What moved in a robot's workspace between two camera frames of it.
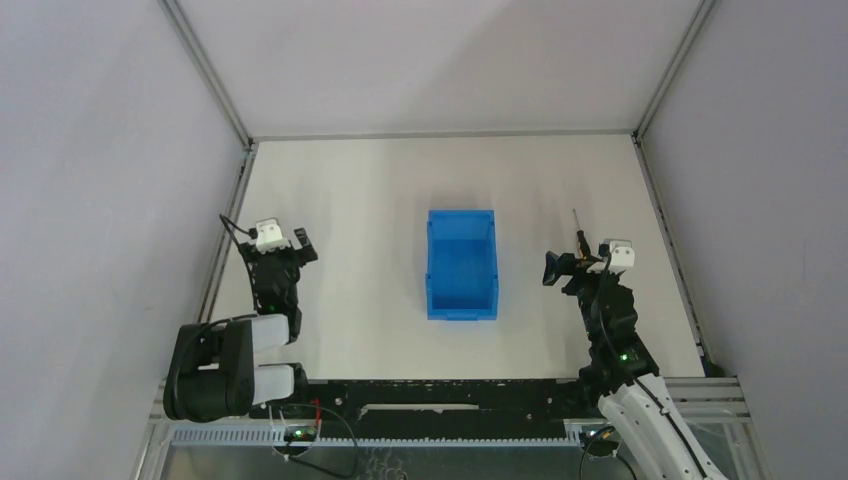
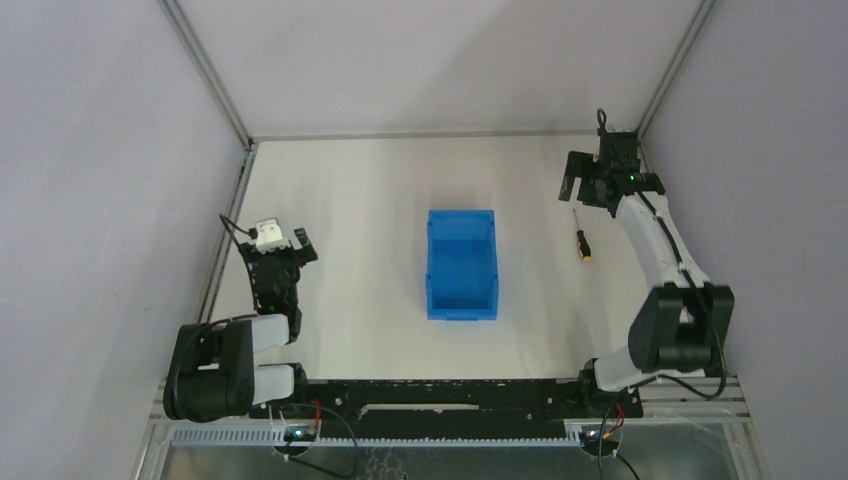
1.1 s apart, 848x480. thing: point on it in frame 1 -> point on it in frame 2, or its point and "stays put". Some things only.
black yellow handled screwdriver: [585, 249] stays put
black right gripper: [577, 273] -> [589, 183]
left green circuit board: [300, 433] stays put
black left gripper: [284, 255] stays put
